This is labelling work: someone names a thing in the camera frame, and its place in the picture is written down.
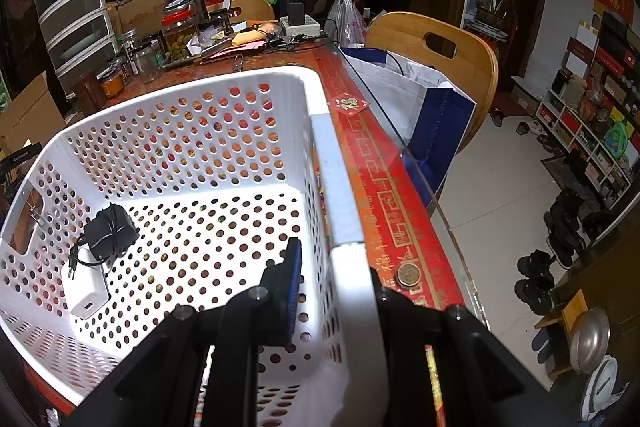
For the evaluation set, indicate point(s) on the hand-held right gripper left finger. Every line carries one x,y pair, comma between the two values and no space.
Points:
292,292

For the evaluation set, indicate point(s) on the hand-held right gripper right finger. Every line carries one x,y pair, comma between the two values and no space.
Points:
400,329

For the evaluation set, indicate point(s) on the white perforated plastic basket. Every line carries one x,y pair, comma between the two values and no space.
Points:
330,177

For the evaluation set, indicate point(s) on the white charger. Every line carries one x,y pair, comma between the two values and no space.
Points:
87,294

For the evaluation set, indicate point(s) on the brass coin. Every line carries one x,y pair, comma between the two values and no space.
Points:
408,276

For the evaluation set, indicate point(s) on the red patterned tablecloth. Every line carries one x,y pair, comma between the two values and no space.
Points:
390,187

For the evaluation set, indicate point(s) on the black sandals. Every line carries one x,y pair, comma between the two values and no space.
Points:
535,282

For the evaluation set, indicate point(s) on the blue slippers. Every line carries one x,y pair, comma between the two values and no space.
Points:
542,344

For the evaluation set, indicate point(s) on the wooden stool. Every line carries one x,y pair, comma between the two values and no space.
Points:
560,317

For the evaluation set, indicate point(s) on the metal pot lid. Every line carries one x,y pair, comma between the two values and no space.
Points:
590,339

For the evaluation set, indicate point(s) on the black shoes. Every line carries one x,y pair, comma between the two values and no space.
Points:
565,227

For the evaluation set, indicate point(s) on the red square sticker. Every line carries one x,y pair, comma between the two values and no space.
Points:
348,104

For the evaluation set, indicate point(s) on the white round lid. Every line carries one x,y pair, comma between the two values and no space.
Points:
602,387

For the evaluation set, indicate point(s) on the white and blue shopping bag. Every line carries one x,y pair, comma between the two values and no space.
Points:
415,102

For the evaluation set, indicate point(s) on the yellow paper packet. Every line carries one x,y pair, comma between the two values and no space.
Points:
247,38

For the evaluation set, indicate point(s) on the white power strip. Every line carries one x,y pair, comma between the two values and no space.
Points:
307,27

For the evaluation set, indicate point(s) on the empty glass jar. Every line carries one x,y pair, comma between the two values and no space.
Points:
148,63

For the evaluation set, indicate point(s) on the orange filled jar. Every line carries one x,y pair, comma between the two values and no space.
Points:
111,85

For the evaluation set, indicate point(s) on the glass jar of olives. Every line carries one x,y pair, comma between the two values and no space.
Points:
177,39

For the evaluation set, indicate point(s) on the black plug-in charger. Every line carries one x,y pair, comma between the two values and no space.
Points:
295,14

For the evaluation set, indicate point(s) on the clear plastic bag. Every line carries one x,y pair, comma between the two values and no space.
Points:
347,19

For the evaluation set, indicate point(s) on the brown cup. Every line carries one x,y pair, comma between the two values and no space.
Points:
88,93

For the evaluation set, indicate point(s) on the small lidded glass jar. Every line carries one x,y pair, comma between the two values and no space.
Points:
130,49

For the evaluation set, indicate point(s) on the white cube shelf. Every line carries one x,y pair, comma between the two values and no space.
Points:
590,107

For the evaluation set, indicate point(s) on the printed cardboard box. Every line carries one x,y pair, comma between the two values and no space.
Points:
142,12

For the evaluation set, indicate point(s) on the plain cardboard box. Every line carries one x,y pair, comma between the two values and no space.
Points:
30,112

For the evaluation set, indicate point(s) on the clear plastic drawer unit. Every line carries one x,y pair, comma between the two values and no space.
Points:
75,7

